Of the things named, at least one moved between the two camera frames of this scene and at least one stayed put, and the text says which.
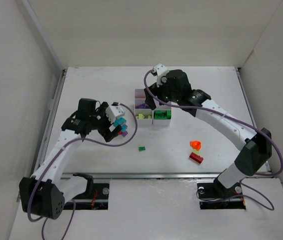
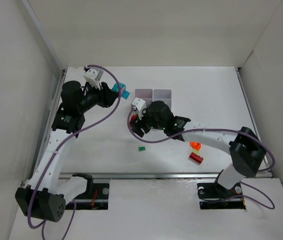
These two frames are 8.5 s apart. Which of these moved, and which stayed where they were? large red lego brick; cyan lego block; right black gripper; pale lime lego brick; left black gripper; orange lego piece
Moved: left black gripper; right black gripper; cyan lego block
Stayed: orange lego piece; large red lego brick; pale lime lego brick
